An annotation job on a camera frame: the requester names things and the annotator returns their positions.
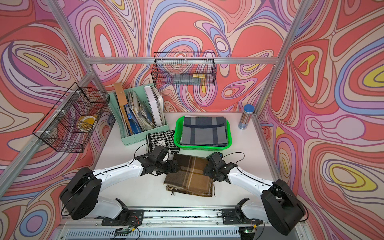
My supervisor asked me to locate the aluminium rail frame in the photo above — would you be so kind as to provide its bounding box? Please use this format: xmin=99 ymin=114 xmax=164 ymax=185
xmin=50 ymin=207 xmax=314 ymax=240

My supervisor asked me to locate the black wire basket back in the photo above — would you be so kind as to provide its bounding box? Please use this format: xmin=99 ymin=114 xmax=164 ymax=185
xmin=151 ymin=51 xmax=217 ymax=88

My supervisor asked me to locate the blue folder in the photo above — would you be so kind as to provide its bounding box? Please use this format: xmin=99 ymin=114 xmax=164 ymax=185
xmin=127 ymin=113 xmax=142 ymax=135

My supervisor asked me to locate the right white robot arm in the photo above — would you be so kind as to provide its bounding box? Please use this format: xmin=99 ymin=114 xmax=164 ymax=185
xmin=204 ymin=152 xmax=307 ymax=236

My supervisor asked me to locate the green plastic basket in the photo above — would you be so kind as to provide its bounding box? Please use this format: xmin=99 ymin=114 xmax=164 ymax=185
xmin=174 ymin=117 xmax=233 ymax=151

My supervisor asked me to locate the grey navy plaid scarf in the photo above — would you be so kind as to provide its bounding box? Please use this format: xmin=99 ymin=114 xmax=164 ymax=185
xmin=180 ymin=117 xmax=229 ymax=147

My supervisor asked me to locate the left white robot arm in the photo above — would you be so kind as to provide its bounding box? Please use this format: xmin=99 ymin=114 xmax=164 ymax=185
xmin=60 ymin=146 xmax=181 ymax=224

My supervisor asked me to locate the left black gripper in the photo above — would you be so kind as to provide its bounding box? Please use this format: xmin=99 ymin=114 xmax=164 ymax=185
xmin=154 ymin=158 xmax=182 ymax=175

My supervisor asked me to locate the black wire basket left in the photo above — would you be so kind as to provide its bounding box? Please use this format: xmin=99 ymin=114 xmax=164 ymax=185
xmin=33 ymin=83 xmax=110 ymax=153

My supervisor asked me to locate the black wire basket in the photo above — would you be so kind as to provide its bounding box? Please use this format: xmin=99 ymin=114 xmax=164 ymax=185
xmin=33 ymin=83 xmax=110 ymax=153
xmin=151 ymin=51 xmax=217 ymax=88

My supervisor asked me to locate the brown plaid scarf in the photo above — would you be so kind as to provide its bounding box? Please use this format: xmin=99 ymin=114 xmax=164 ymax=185
xmin=164 ymin=154 xmax=215 ymax=197

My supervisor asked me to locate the clear tube blue cap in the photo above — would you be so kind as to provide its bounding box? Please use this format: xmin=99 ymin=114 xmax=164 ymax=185
xmin=238 ymin=104 xmax=255 ymax=130

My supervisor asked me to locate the black white houndstooth scarf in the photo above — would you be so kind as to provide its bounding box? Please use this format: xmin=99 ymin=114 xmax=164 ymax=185
xmin=147 ymin=130 xmax=180 ymax=154

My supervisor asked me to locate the mint green file organizer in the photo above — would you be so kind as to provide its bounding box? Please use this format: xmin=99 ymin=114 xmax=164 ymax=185
xmin=109 ymin=83 xmax=169 ymax=146

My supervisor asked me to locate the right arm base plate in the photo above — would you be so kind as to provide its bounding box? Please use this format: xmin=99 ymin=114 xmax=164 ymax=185
xmin=219 ymin=208 xmax=264 ymax=226

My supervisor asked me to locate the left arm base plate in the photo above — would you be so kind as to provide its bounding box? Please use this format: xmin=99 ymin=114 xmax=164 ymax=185
xmin=102 ymin=209 xmax=145 ymax=227

